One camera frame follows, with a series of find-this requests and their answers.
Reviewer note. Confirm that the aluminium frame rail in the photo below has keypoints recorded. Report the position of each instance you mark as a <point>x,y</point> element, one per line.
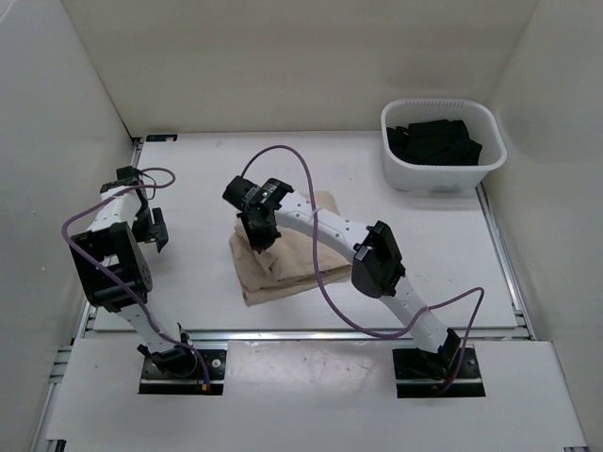
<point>505,263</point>
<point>85,322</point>

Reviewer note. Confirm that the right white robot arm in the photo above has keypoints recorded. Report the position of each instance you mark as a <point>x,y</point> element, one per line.
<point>377,271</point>

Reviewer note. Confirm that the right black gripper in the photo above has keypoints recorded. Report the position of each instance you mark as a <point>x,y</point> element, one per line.
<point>260,242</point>

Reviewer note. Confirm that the black folded garment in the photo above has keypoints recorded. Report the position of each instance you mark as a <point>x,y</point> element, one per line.
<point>434,143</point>

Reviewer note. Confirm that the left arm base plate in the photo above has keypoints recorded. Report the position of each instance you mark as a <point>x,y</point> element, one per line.
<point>177,373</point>

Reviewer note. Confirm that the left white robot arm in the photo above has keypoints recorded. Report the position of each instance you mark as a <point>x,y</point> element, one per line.
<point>104,241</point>

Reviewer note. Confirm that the white plastic basket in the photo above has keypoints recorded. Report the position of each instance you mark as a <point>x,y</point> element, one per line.
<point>482,128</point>

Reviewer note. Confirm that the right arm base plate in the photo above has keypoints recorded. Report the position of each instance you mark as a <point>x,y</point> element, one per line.
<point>415,380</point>

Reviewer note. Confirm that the right aluminium frame rail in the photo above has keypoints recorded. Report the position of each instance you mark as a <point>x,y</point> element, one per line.
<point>505,263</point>

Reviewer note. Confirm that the beige trousers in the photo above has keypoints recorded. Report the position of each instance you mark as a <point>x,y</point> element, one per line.
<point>286,268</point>

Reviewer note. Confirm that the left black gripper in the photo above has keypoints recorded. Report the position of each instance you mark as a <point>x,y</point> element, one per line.
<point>156,231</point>

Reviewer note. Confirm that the left aluminium frame rail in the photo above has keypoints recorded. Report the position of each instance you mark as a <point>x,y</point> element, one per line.
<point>85,322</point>

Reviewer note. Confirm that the front aluminium rail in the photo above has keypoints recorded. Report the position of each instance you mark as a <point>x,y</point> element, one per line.
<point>277,335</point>

